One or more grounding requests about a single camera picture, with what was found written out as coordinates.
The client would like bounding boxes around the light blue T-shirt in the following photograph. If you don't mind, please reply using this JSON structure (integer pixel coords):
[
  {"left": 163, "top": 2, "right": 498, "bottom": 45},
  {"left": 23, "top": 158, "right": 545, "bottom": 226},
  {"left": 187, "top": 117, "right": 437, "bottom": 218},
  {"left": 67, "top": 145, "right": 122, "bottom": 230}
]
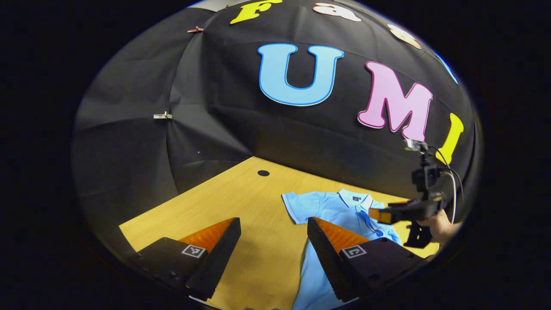
[{"left": 282, "top": 189, "right": 403, "bottom": 310}]

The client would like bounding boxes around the black backdrop cloth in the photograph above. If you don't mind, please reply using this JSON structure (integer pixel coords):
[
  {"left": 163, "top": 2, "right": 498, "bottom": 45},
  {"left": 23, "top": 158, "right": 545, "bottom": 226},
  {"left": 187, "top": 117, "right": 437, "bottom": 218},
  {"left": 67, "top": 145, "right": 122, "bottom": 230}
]
[{"left": 71, "top": 0, "right": 483, "bottom": 259}]

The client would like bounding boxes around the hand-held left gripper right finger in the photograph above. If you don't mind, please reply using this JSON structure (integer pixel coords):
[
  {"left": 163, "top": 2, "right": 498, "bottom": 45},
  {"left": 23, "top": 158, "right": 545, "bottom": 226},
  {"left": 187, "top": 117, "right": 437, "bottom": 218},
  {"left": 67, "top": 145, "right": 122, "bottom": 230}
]
[{"left": 307, "top": 217, "right": 431, "bottom": 303}]

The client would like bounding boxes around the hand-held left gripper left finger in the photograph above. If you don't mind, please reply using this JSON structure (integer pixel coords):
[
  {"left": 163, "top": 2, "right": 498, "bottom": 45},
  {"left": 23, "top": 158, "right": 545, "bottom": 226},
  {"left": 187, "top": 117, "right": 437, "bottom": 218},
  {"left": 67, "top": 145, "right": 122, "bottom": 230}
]
[{"left": 129, "top": 217, "right": 241, "bottom": 302}]

